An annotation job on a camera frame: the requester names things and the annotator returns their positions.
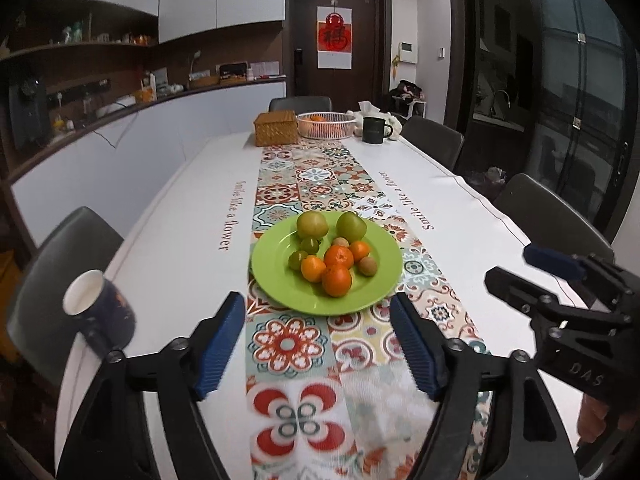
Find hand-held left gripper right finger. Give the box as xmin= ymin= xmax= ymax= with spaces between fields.
xmin=389 ymin=294 xmax=583 ymax=480

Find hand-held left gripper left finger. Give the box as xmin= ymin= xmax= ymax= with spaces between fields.
xmin=55 ymin=291 xmax=247 ymax=480

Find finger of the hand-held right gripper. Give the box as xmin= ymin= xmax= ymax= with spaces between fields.
xmin=523 ymin=244 xmax=640 ymax=312
xmin=485 ymin=266 xmax=634 ymax=329

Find green plate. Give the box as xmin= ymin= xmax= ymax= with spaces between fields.
xmin=250 ymin=211 xmax=404 ymax=317

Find person's right hand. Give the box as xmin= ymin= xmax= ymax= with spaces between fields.
xmin=579 ymin=397 xmax=640 ymax=444

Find grey dining chair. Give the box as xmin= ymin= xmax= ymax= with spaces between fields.
xmin=400 ymin=115 xmax=465 ymax=172
xmin=268 ymin=96 xmax=333 ymax=113
xmin=6 ymin=206 xmax=125 ymax=388
xmin=492 ymin=173 xmax=616 ymax=263

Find patterned table runner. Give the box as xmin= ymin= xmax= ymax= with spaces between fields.
xmin=244 ymin=141 xmax=493 ymax=480

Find dark blue mug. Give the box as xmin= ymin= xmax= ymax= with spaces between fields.
xmin=62 ymin=269 xmax=137 ymax=356

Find large green apple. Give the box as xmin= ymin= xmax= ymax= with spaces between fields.
xmin=296 ymin=211 xmax=330 ymax=239
xmin=336 ymin=211 xmax=368 ymax=242

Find glass sliding door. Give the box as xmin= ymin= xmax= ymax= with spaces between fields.
xmin=522 ymin=0 xmax=633 ymax=231

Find dark green mug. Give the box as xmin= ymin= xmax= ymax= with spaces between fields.
xmin=361 ymin=116 xmax=393 ymax=144

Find white lower cabinets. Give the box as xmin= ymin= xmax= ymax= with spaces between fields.
xmin=10 ymin=80 xmax=287 ymax=246

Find dark bag on white stool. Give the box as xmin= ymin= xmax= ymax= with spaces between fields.
xmin=389 ymin=80 xmax=428 ymax=117

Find woven wicker box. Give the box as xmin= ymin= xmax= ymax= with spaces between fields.
xmin=253 ymin=111 xmax=300 ymax=147

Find white crumpled bag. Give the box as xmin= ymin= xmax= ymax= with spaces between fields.
xmin=347 ymin=101 xmax=403 ymax=141

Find orange juice carton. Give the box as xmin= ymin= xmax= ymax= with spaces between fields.
xmin=137 ymin=72 xmax=158 ymax=103

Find dark brown door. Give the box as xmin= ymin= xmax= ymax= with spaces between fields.
xmin=286 ymin=0 xmax=392 ymax=111

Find white wire basket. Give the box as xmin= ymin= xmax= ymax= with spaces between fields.
xmin=296 ymin=112 xmax=357 ymax=140

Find black wall appliance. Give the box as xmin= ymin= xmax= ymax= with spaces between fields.
xmin=7 ymin=77 xmax=51 ymax=150

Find red and white wall poster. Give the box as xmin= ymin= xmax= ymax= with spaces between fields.
xmin=317 ymin=5 xmax=354 ymax=70

